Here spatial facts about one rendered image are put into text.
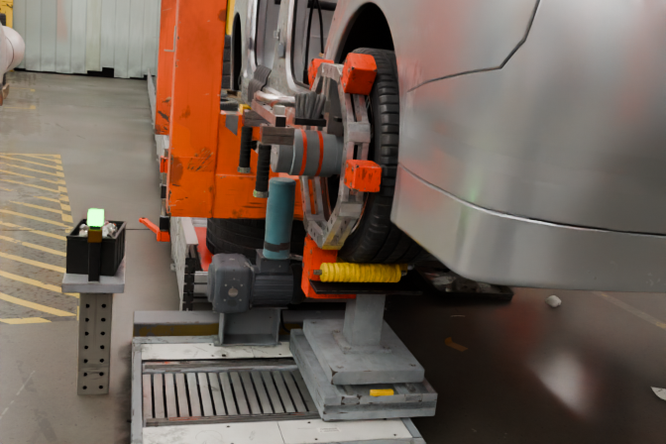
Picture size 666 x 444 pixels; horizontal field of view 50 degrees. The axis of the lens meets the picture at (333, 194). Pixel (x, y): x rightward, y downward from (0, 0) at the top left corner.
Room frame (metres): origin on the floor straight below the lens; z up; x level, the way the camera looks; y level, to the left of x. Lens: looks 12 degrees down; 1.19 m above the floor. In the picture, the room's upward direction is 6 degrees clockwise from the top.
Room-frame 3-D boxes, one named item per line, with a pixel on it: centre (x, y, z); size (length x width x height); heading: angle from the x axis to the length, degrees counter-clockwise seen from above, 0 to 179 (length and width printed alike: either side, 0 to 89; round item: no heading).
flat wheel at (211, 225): (3.01, 0.20, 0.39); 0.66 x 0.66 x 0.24
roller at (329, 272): (2.08, -0.11, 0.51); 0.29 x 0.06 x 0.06; 106
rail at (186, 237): (3.76, 0.84, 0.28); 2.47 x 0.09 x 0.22; 16
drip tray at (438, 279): (3.64, -0.73, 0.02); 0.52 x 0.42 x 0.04; 10
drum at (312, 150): (2.14, 0.09, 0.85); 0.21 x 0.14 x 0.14; 106
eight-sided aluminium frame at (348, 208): (2.16, 0.02, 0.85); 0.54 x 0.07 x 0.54; 16
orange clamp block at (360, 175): (1.86, -0.07, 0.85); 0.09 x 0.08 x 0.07; 16
